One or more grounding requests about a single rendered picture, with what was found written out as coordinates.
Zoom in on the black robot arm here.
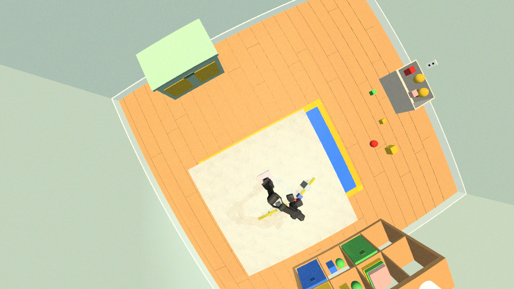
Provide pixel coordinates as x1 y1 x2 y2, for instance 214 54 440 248
262 177 305 221

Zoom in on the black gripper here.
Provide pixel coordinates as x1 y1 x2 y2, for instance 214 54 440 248
286 194 296 207

